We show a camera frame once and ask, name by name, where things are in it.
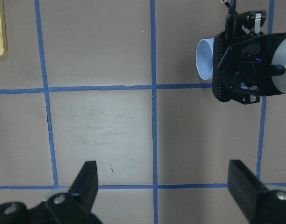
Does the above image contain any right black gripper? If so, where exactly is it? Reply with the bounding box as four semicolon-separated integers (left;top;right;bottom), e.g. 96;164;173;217
212;32;286;105

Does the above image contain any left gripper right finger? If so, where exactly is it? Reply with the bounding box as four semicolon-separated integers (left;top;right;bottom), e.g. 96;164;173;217
228;160;286;224

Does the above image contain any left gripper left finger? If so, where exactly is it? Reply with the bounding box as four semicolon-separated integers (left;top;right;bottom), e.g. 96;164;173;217
0;161;101;224

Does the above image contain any white paper cup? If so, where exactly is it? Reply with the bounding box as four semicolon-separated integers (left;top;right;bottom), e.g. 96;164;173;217
195;38;214;80

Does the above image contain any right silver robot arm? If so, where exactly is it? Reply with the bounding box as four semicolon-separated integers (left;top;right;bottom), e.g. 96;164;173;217
212;32;286;105

